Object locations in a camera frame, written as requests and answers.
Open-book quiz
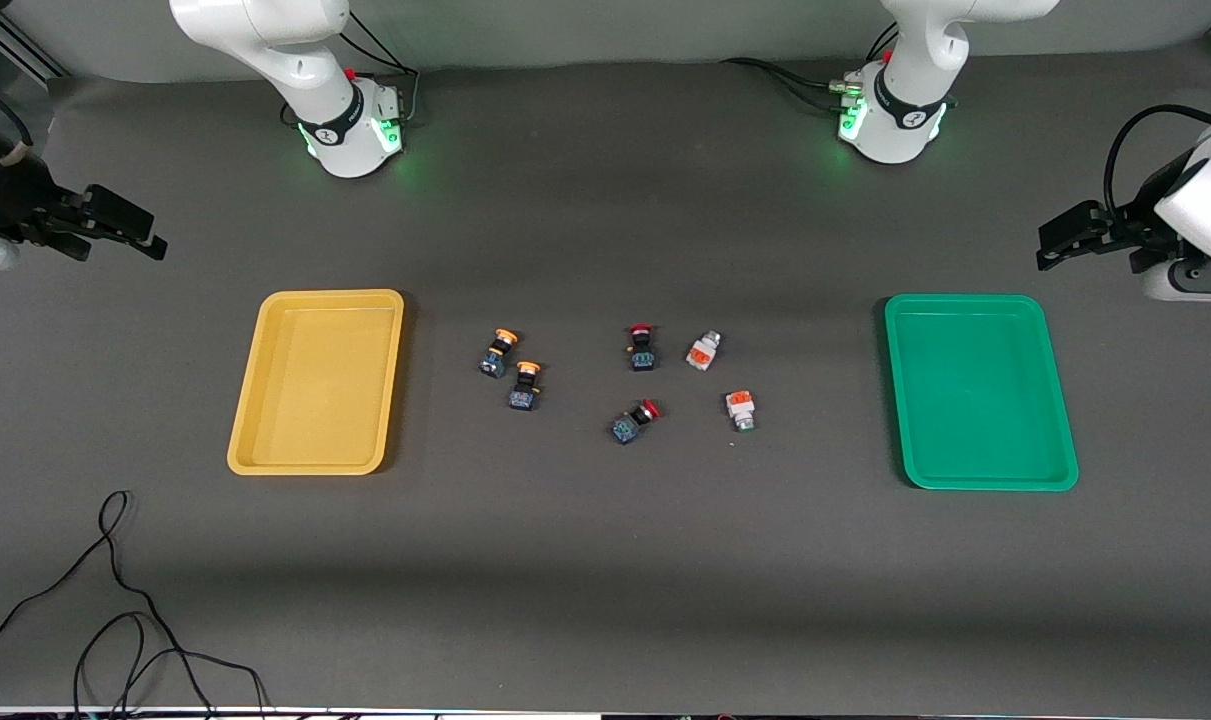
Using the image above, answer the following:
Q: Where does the yellow push button switch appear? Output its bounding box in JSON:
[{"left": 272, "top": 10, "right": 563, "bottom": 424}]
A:
[
  {"left": 479, "top": 328, "right": 522, "bottom": 379},
  {"left": 508, "top": 361, "right": 544, "bottom": 412}
]

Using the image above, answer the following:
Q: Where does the green plastic tray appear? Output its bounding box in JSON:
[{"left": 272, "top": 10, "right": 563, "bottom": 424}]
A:
[{"left": 884, "top": 293, "right": 1080, "bottom": 492}]

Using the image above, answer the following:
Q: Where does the yellow plastic tray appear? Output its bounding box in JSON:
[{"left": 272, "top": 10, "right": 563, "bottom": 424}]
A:
[{"left": 226, "top": 289, "right": 406, "bottom": 477}]

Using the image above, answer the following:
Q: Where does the black right arm base cable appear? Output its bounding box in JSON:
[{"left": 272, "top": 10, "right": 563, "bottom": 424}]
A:
[{"left": 281, "top": 8, "right": 422, "bottom": 129}]

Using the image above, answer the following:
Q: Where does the black arm base cable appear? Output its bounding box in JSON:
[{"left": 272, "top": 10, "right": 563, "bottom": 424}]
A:
[
  {"left": 720, "top": 22, "right": 958, "bottom": 113},
  {"left": 281, "top": 8, "right": 422, "bottom": 129}
]

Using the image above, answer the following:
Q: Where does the thin black loose cable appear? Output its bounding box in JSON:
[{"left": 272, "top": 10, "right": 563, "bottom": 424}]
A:
[{"left": 0, "top": 489, "right": 271, "bottom": 720}]

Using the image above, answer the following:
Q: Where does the black left arm base cable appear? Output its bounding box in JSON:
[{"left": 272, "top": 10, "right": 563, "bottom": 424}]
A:
[{"left": 720, "top": 22, "right": 958, "bottom": 113}]

